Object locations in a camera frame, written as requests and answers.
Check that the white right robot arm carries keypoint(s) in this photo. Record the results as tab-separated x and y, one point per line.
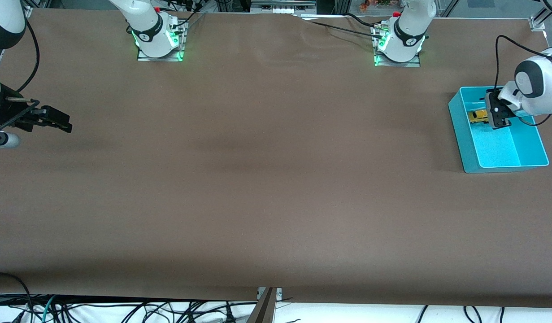
2	22

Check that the grey socket box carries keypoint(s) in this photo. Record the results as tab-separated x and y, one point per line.
282	6

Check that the silver corner bracket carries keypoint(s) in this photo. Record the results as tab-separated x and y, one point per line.
27	11
536	22

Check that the yellow beetle toy car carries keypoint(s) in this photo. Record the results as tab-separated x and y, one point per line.
477	116

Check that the colourful background objects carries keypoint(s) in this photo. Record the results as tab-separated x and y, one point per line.
376	3

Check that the grey brown support beam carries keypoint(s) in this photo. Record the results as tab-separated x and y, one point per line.
263	309

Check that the cyan plastic bin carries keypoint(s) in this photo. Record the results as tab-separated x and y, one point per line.
500	148

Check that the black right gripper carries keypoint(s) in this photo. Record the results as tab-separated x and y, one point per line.
7	115

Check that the silver table edge bracket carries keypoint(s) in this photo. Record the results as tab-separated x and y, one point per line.
278	294

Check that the brown table cover sheet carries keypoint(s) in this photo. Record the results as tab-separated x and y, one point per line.
276	179

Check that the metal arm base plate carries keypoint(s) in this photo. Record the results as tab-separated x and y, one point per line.
160	58
397	64

